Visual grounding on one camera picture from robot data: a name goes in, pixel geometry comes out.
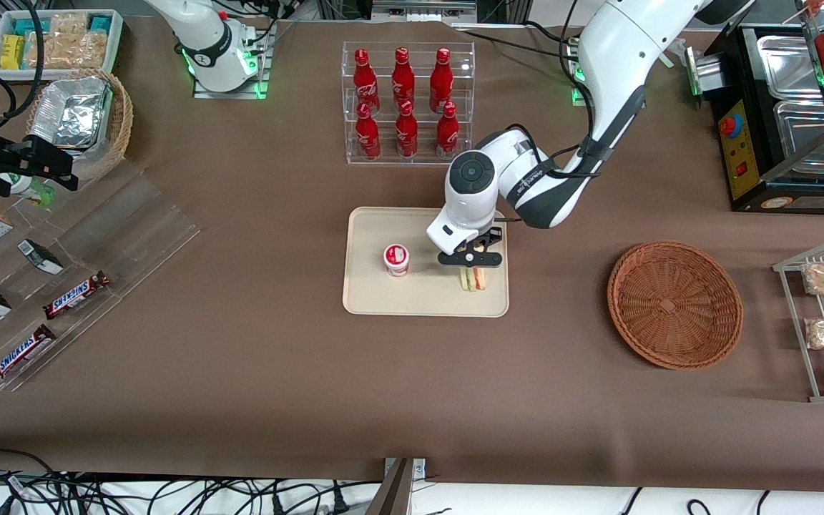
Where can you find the green white small bottle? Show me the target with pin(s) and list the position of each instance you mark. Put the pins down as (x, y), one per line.
(33, 189)

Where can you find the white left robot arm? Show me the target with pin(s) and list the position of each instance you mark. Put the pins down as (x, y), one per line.
(612, 64)

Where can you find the red white yogurt cup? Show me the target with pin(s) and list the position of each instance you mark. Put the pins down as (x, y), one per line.
(396, 260)

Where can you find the clear acrylic display stand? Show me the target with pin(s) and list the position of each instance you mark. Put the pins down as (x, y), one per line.
(133, 222)

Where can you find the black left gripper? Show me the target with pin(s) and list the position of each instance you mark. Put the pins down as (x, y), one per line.
(496, 232)

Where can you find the clear acrylic bottle rack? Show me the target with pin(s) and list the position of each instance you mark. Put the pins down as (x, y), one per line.
(419, 154)

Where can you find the crumpled clear plastic wrap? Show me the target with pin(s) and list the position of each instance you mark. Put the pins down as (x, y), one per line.
(677, 51)

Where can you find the snickers chocolate bar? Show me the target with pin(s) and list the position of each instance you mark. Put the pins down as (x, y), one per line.
(20, 355)
(76, 295)

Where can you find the black food warmer appliance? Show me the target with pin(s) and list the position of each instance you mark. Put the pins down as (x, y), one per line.
(741, 157)

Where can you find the yellow snack packet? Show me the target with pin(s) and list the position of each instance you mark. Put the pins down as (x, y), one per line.
(11, 51)

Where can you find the beige rectangular tray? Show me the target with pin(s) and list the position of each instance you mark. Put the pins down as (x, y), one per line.
(383, 293)

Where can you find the triangle sandwich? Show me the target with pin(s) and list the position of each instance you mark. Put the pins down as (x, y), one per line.
(474, 281)

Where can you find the rice cracker bag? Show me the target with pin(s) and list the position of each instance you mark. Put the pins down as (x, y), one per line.
(72, 46)

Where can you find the light wicker basket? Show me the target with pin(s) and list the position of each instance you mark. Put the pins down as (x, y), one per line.
(122, 121)

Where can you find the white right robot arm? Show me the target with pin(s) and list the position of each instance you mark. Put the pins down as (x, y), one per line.
(212, 50)

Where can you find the round brown wicker basket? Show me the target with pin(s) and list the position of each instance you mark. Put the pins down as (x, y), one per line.
(673, 304)

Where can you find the aluminium foil container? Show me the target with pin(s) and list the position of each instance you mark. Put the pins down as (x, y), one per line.
(72, 114)

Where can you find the red cola bottle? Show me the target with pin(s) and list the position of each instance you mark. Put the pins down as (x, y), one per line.
(363, 82)
(441, 80)
(445, 132)
(406, 134)
(403, 80)
(367, 136)

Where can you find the teal snack packet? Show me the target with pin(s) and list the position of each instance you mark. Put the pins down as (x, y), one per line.
(101, 23)
(29, 26)

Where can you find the white plastic snack bin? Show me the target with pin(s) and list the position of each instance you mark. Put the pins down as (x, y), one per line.
(115, 36)

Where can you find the metal table bracket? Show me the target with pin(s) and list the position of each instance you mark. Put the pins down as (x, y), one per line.
(398, 490)

